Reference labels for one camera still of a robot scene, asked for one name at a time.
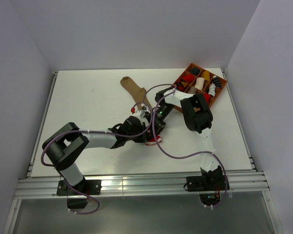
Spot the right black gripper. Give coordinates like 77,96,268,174
146,103,175,138

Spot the red white striped sock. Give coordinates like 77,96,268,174
146,130,162,146

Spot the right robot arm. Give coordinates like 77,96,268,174
151,88,228,190

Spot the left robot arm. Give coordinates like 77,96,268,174
42,114,150,195

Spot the tan brown sock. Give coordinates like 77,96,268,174
120,77,152,110

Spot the argyle patterned rolled sock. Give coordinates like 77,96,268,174
175,81,188,92

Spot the grey brown rolled sock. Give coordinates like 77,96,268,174
188,86,198,94

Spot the red rolled sock upper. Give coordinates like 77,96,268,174
182,74,196,84

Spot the red rolled sock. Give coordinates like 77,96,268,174
203,93,211,104
182,74,196,84

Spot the orange divided sock tray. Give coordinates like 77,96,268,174
173,63,228,107

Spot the red rolled sock lower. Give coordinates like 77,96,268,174
203,93,211,104

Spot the cream rolled sock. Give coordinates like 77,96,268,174
194,77,205,91

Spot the dark teal rolled sock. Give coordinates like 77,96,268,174
189,67,201,76

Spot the white grey striped sock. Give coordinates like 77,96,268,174
208,83,216,98

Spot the yellow rolled sock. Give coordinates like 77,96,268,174
201,70,210,82

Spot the black white striped sock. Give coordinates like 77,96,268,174
212,76,222,89

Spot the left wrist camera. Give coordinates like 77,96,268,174
131,106,149,119

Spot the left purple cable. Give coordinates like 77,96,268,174
40,102,157,215

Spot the purple cable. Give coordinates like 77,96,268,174
144,83,229,210
40,102,157,215

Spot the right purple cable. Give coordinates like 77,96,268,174
144,83,229,210

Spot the right aluminium side rail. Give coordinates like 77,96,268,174
226,83,257,170

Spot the aluminium side rail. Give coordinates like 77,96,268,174
25,71,58,178
226,83,257,170

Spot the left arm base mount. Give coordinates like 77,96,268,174
56,179,102,214

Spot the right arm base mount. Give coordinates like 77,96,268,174
183,166,230,208

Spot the left aluminium side rail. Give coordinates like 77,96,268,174
25,71,58,178

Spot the aluminium front rail frame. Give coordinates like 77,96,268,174
13,171,270,199

